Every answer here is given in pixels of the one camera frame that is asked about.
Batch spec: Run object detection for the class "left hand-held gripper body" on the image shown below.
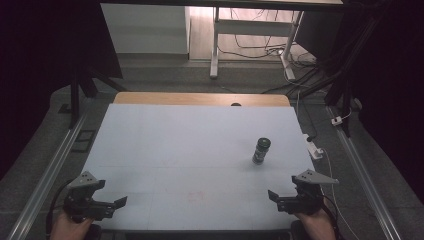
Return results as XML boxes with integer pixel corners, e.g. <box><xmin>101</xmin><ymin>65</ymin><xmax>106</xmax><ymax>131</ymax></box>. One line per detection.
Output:
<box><xmin>62</xmin><ymin>171</ymin><xmax>117</xmax><ymax>223</ymax></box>

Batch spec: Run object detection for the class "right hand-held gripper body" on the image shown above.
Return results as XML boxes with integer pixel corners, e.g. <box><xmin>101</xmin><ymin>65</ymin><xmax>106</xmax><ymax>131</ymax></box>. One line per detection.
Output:
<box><xmin>276</xmin><ymin>168</ymin><xmax>340</xmax><ymax>216</ymax></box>

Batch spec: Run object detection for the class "person's left hand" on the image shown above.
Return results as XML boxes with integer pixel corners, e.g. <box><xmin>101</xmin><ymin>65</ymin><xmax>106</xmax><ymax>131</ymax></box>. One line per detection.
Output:
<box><xmin>49</xmin><ymin>211</ymin><xmax>95</xmax><ymax>240</ymax></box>

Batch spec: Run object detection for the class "person's right hand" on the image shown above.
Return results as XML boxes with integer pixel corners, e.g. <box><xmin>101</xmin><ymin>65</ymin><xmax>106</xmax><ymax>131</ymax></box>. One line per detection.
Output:
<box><xmin>294</xmin><ymin>208</ymin><xmax>337</xmax><ymax>240</ymax></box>

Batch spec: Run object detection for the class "dark green can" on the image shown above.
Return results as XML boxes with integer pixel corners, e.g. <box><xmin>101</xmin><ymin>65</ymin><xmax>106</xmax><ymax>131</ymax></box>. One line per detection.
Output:
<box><xmin>251</xmin><ymin>136</ymin><xmax>272</xmax><ymax>166</ymax></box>

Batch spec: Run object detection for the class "white power strip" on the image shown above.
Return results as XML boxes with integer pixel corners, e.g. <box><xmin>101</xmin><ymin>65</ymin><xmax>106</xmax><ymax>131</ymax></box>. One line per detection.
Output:
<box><xmin>301</xmin><ymin>133</ymin><xmax>325</xmax><ymax>161</ymax></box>

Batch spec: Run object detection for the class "white table mat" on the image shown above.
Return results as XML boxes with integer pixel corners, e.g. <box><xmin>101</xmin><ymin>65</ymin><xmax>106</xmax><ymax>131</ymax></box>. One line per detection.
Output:
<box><xmin>80</xmin><ymin>103</ymin><xmax>316</xmax><ymax>232</ymax></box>

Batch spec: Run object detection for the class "black stand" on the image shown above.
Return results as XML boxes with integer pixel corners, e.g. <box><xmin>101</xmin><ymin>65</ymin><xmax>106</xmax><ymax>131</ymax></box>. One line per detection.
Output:
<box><xmin>289</xmin><ymin>13</ymin><xmax>393</xmax><ymax>138</ymax></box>
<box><xmin>68</xmin><ymin>64</ymin><xmax>128</xmax><ymax>130</ymax></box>

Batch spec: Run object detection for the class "wooden table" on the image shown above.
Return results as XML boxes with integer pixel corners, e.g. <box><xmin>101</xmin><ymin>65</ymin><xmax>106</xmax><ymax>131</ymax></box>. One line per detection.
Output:
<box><xmin>113</xmin><ymin>91</ymin><xmax>292</xmax><ymax>108</ymax></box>

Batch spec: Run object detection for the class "black curtain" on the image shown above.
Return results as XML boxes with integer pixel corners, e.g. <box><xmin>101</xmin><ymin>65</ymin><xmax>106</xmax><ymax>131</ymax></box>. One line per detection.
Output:
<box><xmin>295</xmin><ymin>0</ymin><xmax>424</xmax><ymax>204</ymax></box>
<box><xmin>0</xmin><ymin>0</ymin><xmax>124</xmax><ymax>183</ymax></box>

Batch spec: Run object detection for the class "white-legged desk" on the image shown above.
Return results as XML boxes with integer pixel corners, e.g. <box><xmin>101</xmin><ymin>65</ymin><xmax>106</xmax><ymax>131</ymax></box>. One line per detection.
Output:
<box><xmin>99</xmin><ymin>0</ymin><xmax>345</xmax><ymax>81</ymax></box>

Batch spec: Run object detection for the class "white thin cable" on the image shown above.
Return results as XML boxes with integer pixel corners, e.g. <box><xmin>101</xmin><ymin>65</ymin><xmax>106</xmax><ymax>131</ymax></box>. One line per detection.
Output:
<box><xmin>320</xmin><ymin>147</ymin><xmax>362</xmax><ymax>240</ymax></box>

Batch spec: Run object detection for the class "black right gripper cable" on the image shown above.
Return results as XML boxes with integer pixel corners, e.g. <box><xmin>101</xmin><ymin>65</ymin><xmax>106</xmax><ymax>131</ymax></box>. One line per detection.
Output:
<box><xmin>319</xmin><ymin>194</ymin><xmax>343</xmax><ymax>240</ymax></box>

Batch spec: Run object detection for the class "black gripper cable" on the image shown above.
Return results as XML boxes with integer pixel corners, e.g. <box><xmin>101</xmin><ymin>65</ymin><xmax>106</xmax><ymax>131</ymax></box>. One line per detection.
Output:
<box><xmin>319</xmin><ymin>194</ymin><xmax>343</xmax><ymax>240</ymax></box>
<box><xmin>45</xmin><ymin>179</ymin><xmax>73</xmax><ymax>238</ymax></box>

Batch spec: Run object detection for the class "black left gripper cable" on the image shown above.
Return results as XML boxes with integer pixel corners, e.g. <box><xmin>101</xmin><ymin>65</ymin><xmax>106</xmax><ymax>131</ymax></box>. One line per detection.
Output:
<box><xmin>45</xmin><ymin>179</ymin><xmax>73</xmax><ymax>238</ymax></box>

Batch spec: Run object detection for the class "aluminium rail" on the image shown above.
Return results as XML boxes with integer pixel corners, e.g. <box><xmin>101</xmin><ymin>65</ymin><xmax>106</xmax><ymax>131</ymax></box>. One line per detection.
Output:
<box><xmin>325</xmin><ymin>105</ymin><xmax>403</xmax><ymax>240</ymax></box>
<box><xmin>6</xmin><ymin>112</ymin><xmax>90</xmax><ymax>240</ymax></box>

